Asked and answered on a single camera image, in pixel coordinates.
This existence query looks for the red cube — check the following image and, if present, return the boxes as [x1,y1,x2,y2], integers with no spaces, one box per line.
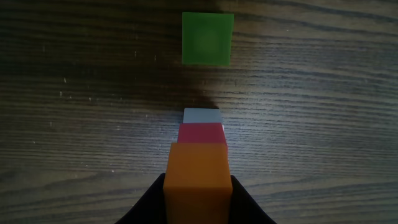
[177,122,229,152]

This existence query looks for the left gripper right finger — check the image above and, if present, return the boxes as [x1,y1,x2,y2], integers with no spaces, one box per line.
[229,174,277,224]

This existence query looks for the green cube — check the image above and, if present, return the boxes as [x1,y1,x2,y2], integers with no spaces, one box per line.
[181,11,234,67]

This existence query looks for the white cube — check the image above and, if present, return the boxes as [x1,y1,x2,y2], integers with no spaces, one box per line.
[182,108,224,124]

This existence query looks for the orange cube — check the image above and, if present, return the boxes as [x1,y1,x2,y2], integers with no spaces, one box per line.
[163,142,233,224]

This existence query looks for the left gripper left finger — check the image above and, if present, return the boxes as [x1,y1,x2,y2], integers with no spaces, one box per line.
[114,173,169,224]

